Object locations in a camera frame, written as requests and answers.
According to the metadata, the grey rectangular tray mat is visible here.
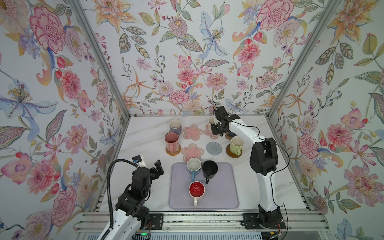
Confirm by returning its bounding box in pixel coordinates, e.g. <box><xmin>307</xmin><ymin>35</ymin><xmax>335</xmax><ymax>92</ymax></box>
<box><xmin>169</xmin><ymin>163</ymin><xmax>239</xmax><ymax>211</ymax></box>

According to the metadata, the round woven cork coaster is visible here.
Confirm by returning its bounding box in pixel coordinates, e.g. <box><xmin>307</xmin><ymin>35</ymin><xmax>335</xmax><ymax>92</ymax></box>
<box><xmin>165</xmin><ymin>146</ymin><xmax>182</xmax><ymax>156</ymax></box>

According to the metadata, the brown paw print coaster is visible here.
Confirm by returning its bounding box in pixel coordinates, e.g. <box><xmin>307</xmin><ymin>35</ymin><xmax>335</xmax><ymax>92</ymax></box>
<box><xmin>225</xmin><ymin>133</ymin><xmax>233</xmax><ymax>140</ymax></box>

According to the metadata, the black mug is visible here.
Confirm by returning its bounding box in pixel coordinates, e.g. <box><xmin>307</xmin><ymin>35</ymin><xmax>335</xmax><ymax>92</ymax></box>
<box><xmin>202</xmin><ymin>161</ymin><xmax>218</xmax><ymax>185</ymax></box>

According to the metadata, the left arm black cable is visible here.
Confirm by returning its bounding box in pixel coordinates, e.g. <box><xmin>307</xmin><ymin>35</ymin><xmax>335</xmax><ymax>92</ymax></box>
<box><xmin>98</xmin><ymin>158</ymin><xmax>139</xmax><ymax>240</ymax></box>

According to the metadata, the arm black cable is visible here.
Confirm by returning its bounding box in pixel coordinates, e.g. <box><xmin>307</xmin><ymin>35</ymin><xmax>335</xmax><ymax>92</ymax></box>
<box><xmin>211</xmin><ymin>98</ymin><xmax>291</xmax><ymax>240</ymax></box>
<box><xmin>98</xmin><ymin>158</ymin><xmax>139</xmax><ymax>240</ymax></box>

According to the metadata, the pink flower coaster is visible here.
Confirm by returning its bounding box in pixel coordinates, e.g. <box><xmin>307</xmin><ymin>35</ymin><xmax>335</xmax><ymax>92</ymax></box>
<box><xmin>204</xmin><ymin>124</ymin><xmax>220</xmax><ymax>140</ymax></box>
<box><xmin>183</xmin><ymin>125</ymin><xmax>204</xmax><ymax>141</ymax></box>
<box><xmin>181</xmin><ymin>144</ymin><xmax>205</xmax><ymax>163</ymax></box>

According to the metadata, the round blue woven coaster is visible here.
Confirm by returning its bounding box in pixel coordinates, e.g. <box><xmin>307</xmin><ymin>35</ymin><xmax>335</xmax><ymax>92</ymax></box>
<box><xmin>206</xmin><ymin>142</ymin><xmax>223</xmax><ymax>155</ymax></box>

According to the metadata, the white mug green handle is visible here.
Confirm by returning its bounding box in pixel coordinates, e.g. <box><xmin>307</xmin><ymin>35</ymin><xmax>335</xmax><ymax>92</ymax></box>
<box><xmin>230</xmin><ymin>136</ymin><xmax>245</xmax><ymax>156</ymax></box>

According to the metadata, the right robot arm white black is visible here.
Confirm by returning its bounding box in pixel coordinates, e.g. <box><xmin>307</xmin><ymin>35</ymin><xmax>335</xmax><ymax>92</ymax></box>
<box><xmin>211</xmin><ymin>106</ymin><xmax>279</xmax><ymax>212</ymax></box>

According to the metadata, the round wooden coaster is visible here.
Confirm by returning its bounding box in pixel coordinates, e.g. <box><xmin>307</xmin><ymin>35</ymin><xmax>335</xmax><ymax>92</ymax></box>
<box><xmin>226</xmin><ymin>145</ymin><xmax>243</xmax><ymax>159</ymax></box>

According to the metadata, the white mug grey handle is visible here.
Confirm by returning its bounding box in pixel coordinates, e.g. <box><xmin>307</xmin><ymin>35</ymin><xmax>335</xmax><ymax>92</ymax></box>
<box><xmin>169</xmin><ymin>120</ymin><xmax>183</xmax><ymax>135</ymax></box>

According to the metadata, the aluminium front rail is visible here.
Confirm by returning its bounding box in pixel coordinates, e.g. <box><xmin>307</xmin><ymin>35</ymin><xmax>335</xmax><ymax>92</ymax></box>
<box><xmin>74</xmin><ymin>210</ymin><xmax>330</xmax><ymax>233</ymax></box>

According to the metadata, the red interior white mug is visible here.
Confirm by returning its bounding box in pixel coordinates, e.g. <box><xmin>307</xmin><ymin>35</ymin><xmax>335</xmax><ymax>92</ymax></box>
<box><xmin>189</xmin><ymin>181</ymin><xmax>206</xmax><ymax>207</ymax></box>

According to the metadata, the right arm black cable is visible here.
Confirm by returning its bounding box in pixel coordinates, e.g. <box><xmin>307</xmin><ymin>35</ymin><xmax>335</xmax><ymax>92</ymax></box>
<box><xmin>211</xmin><ymin>98</ymin><xmax>291</xmax><ymax>240</ymax></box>

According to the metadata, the cream mug pink handle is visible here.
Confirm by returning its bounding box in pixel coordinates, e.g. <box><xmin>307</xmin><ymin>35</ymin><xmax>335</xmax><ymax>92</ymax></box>
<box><xmin>209</xmin><ymin>117</ymin><xmax>217</xmax><ymax>125</ymax></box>

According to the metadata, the white mug blue handle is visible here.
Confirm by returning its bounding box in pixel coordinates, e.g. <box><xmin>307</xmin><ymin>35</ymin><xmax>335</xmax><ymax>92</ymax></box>
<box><xmin>187</xmin><ymin>158</ymin><xmax>202</xmax><ymax>181</ymax></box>

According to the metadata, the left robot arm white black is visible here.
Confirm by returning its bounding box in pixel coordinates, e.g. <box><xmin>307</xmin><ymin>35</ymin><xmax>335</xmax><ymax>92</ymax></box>
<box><xmin>98</xmin><ymin>155</ymin><xmax>164</xmax><ymax>240</ymax></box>

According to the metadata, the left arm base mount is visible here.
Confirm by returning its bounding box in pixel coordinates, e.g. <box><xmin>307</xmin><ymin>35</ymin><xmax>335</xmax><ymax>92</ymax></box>
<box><xmin>136</xmin><ymin>206</ymin><xmax>164</xmax><ymax>231</ymax></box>

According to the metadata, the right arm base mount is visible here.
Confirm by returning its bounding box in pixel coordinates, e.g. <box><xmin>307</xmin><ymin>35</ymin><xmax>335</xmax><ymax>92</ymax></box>
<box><xmin>240</xmin><ymin>205</ymin><xmax>287</xmax><ymax>230</ymax></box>

